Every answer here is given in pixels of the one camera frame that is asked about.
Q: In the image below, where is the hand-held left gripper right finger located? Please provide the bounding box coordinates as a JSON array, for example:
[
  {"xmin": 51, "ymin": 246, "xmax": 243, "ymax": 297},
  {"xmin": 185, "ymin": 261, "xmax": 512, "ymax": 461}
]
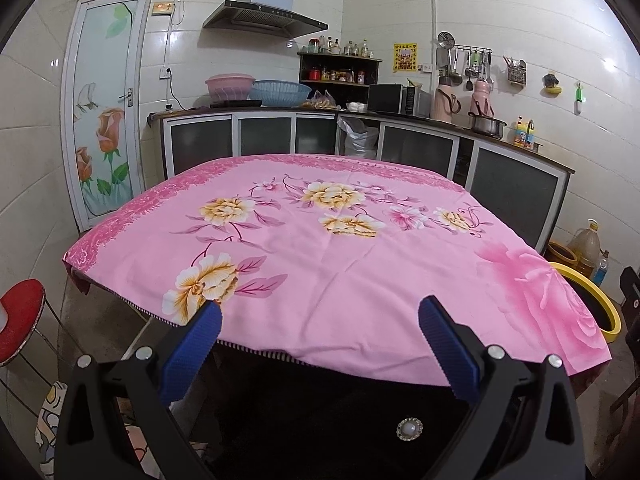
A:
[{"xmin": 419, "ymin": 295, "xmax": 586, "ymax": 480}]

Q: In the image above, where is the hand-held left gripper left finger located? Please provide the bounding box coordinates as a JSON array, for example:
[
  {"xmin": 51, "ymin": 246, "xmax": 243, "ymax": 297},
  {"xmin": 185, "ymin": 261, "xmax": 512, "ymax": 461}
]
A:
[{"xmin": 54, "ymin": 301, "xmax": 223, "ymax": 480}]

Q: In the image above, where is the yellow round trash bin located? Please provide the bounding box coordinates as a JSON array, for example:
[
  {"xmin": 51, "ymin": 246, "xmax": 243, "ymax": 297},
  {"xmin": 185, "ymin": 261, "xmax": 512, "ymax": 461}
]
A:
[{"xmin": 547, "ymin": 261, "xmax": 623, "ymax": 343}]

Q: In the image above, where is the pearl button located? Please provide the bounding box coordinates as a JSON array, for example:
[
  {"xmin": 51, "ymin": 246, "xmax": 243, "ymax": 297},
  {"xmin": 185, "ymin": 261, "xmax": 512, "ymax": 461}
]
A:
[{"xmin": 396, "ymin": 419, "xmax": 423, "ymax": 442}]

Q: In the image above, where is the person's dark clothing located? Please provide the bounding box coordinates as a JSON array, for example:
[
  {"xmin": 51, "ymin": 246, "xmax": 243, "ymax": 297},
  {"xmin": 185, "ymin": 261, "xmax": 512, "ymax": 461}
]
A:
[{"xmin": 200, "ymin": 355, "xmax": 501, "ymax": 480}]

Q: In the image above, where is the pink floral tablecloth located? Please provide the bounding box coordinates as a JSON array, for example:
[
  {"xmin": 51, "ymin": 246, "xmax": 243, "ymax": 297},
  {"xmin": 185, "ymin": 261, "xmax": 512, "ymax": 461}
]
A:
[{"xmin": 62, "ymin": 154, "xmax": 613, "ymax": 388}]

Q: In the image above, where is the brown plastic bucket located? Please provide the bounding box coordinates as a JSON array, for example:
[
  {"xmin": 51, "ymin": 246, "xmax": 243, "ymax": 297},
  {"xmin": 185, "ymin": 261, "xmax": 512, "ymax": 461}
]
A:
[{"xmin": 546, "ymin": 241, "xmax": 580, "ymax": 271}]

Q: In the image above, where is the cartoon printed cushion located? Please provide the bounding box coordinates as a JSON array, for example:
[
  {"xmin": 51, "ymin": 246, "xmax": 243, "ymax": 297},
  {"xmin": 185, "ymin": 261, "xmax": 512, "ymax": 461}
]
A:
[{"xmin": 35, "ymin": 381, "xmax": 68, "ymax": 478}]

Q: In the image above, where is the large cooking oil jug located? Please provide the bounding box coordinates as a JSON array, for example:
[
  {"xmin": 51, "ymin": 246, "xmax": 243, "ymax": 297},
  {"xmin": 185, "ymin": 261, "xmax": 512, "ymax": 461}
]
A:
[{"xmin": 567, "ymin": 219, "xmax": 601, "ymax": 278}]

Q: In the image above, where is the blue plastic bottle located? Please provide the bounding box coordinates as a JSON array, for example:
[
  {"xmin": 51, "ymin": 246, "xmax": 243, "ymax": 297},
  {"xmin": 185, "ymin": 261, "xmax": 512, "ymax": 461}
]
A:
[{"xmin": 592, "ymin": 250, "xmax": 610, "ymax": 288}]

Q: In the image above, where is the long glass-door counter cabinet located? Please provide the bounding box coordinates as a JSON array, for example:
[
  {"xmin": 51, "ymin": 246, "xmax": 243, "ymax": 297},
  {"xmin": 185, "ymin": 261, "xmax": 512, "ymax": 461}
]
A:
[{"xmin": 336, "ymin": 112, "xmax": 576, "ymax": 256}]

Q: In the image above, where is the red round stool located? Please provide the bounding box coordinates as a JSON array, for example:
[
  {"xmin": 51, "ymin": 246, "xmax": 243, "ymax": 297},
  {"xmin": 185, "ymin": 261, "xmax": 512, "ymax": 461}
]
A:
[{"xmin": 0, "ymin": 279, "xmax": 61, "ymax": 391}]

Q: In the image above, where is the dark wooden chair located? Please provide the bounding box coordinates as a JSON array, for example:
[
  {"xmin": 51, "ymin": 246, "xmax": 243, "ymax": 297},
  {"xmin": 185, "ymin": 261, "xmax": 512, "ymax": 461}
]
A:
[{"xmin": 607, "ymin": 265, "xmax": 640, "ymax": 431}]

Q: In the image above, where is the short glass-door counter cabinet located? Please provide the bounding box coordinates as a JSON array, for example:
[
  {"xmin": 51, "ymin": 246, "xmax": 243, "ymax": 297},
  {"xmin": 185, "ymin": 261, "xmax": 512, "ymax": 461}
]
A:
[{"xmin": 147, "ymin": 109, "xmax": 338, "ymax": 181}]

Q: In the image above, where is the yellow dish soap bottle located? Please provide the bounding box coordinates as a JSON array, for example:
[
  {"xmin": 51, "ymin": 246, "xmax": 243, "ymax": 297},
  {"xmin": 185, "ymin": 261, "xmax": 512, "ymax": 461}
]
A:
[{"xmin": 514, "ymin": 116, "xmax": 535, "ymax": 148}]

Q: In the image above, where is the steel cooking pot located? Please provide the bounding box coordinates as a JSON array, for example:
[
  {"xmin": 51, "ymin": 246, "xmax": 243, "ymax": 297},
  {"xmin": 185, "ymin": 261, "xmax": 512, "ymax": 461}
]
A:
[{"xmin": 469, "ymin": 114, "xmax": 507, "ymax": 140}]

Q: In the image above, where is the white sack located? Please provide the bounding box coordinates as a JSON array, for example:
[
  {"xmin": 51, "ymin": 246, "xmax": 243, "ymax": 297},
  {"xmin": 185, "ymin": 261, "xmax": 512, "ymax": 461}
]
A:
[{"xmin": 340, "ymin": 120, "xmax": 379, "ymax": 157}]

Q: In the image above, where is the pink thermos flask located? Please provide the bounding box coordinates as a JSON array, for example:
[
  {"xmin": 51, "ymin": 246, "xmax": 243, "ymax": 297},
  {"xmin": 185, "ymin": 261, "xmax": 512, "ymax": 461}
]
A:
[
  {"xmin": 469, "ymin": 79, "xmax": 496, "ymax": 117},
  {"xmin": 432, "ymin": 77, "xmax": 461, "ymax": 122}
]

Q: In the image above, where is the black microwave oven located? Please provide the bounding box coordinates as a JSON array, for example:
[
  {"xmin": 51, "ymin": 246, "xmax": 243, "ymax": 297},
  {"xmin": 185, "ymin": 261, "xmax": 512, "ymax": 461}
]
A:
[{"xmin": 367, "ymin": 84, "xmax": 432, "ymax": 118}]

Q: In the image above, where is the flower painted glass door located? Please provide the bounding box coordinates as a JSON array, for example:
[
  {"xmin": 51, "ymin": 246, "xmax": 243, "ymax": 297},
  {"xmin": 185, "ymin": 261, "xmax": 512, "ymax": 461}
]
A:
[{"xmin": 61, "ymin": 0, "xmax": 155, "ymax": 233}]

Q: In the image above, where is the pink plastic basin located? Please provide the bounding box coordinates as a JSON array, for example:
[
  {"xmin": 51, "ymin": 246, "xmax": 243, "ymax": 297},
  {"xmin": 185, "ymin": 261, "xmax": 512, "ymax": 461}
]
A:
[{"xmin": 205, "ymin": 74, "xmax": 255, "ymax": 102}]

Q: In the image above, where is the blue plastic basin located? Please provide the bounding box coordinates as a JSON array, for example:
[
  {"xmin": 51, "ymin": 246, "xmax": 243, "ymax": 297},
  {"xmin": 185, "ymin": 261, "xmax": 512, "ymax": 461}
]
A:
[{"xmin": 248, "ymin": 79, "xmax": 312, "ymax": 107}]

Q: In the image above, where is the clear bag of food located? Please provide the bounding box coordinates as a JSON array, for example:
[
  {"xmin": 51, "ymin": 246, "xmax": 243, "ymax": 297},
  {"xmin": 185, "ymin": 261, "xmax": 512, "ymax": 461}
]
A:
[{"xmin": 300, "ymin": 90, "xmax": 338, "ymax": 110}]

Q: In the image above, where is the dark corner spice shelf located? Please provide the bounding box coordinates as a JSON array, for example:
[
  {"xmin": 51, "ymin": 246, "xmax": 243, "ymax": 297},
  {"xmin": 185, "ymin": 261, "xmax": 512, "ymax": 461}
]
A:
[{"xmin": 297, "ymin": 51, "xmax": 382, "ymax": 86}]

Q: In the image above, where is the row of spice jars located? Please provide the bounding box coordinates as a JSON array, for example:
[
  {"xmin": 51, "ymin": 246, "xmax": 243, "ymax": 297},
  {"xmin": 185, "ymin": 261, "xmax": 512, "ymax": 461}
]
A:
[{"xmin": 307, "ymin": 36, "xmax": 373, "ymax": 57}]

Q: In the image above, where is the steel range hood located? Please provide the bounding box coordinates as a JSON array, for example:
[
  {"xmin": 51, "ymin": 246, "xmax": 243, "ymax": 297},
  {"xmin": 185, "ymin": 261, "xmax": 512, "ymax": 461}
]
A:
[{"xmin": 202, "ymin": 0, "xmax": 329, "ymax": 37}]

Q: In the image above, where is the black power cable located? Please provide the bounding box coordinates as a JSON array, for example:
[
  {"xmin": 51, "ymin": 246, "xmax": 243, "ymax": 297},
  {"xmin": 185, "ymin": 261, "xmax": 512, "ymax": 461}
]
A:
[{"xmin": 165, "ymin": 72, "xmax": 198, "ymax": 111}]

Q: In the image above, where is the wire chopstick holder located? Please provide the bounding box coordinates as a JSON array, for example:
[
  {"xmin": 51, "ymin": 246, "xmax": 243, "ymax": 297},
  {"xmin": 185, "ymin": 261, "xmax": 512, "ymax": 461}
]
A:
[{"xmin": 502, "ymin": 55, "xmax": 528, "ymax": 85}]

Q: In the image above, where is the rail of hanging utensils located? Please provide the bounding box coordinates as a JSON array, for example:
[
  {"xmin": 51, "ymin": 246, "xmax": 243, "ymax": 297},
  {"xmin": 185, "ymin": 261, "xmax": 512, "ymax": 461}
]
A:
[{"xmin": 436, "ymin": 31, "xmax": 493, "ymax": 91}]

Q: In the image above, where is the yellow wall poster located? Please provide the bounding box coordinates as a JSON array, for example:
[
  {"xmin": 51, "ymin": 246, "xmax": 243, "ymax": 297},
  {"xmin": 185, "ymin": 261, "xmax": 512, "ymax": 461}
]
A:
[{"xmin": 393, "ymin": 43, "xmax": 418, "ymax": 73}]

